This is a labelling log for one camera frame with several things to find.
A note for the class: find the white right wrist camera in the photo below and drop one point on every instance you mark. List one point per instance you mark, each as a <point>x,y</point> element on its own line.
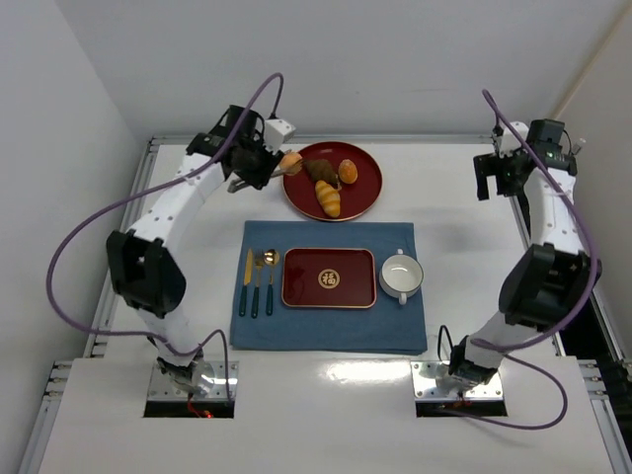
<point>505,142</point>

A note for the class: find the orange round bread bun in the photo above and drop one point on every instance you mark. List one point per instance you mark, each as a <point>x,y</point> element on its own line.
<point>347,172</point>

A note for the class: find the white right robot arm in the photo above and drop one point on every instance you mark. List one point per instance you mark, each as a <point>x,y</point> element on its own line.
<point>557,271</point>

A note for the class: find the round pink bread bun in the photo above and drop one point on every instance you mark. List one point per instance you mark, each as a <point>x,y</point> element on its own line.
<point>291,163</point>

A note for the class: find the white soup cup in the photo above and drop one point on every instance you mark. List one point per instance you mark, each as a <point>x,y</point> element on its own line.
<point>401,276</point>

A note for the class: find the gold spoon green handle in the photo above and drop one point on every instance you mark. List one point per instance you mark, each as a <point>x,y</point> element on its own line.
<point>271,259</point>

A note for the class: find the metal tongs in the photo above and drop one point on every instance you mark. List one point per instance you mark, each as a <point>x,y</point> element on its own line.
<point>238,185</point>

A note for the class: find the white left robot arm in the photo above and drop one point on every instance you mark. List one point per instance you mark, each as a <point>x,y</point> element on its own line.
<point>142,259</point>

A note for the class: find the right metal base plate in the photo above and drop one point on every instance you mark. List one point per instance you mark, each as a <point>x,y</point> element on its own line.
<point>432,383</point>

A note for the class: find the round red plate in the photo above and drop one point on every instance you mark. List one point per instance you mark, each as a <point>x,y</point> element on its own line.
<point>356,199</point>

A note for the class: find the red rectangular tray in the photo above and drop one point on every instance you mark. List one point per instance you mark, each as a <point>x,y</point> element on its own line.
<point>328,278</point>

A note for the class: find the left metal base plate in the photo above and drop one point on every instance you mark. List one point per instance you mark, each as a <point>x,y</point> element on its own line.
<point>219,380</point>

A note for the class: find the metal base plate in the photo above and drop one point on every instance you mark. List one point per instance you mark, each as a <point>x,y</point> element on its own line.
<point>432,383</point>
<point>219,380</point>

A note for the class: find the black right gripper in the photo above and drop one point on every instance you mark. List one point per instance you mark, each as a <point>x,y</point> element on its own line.
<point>492,168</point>

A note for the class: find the gold knife green handle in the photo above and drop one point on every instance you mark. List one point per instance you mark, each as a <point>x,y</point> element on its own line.
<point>246,281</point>

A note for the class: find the yellow striped croissant bread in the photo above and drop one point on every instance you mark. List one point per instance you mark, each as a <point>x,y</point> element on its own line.
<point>328,198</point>

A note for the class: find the brown chocolate croissant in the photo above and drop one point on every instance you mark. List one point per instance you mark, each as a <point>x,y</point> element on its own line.
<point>321,169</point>

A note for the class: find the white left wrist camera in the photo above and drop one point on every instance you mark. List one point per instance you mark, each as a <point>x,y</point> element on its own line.
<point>277,132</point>

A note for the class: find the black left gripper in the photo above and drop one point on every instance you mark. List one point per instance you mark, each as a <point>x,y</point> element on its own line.
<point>262,168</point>

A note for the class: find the blue cloth placemat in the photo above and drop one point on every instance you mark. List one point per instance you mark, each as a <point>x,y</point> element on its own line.
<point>386,327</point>

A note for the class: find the gold fork green handle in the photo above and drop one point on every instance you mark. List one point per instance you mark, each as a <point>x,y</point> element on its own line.
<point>259,262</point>

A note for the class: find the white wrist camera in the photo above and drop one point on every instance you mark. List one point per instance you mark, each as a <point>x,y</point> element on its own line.
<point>505,142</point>
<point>277,132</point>

